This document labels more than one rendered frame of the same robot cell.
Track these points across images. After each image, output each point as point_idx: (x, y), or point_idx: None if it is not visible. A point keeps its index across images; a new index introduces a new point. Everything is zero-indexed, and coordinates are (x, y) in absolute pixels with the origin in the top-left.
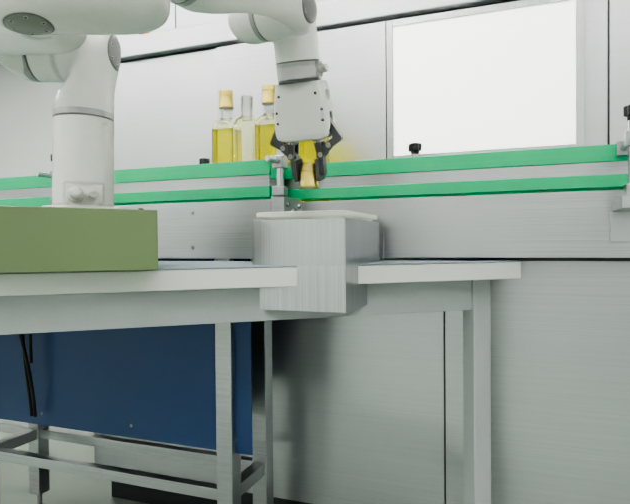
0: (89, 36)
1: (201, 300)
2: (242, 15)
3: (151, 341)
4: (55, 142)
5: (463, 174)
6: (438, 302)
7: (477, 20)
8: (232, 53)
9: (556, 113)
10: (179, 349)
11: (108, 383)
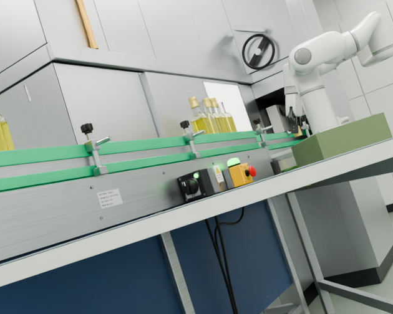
0: None
1: None
2: None
3: (255, 237)
4: (327, 99)
5: (269, 141)
6: None
7: (221, 86)
8: (153, 77)
9: (247, 125)
10: (264, 236)
11: (251, 276)
